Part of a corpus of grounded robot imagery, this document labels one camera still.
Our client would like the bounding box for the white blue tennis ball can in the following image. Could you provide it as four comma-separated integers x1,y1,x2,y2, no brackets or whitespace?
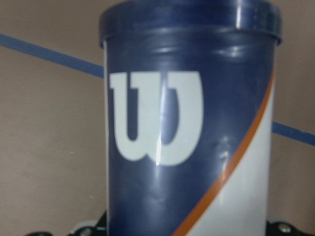
99,0,281,236

